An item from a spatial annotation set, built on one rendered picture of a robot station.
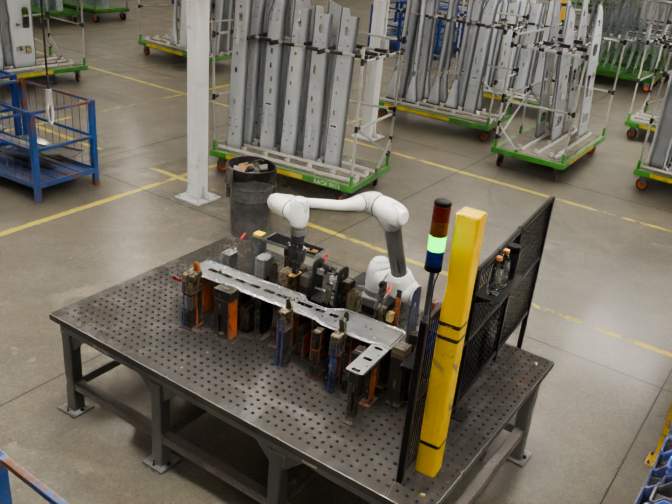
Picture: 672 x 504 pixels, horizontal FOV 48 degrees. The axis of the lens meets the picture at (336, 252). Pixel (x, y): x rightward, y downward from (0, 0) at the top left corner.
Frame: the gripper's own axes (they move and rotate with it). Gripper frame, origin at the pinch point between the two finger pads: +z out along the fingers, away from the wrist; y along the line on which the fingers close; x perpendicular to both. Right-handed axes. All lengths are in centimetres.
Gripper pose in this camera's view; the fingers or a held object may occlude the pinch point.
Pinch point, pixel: (295, 267)
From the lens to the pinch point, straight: 415.8
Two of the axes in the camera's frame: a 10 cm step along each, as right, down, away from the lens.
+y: -8.6, -2.8, 4.3
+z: -0.8, 9.0, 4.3
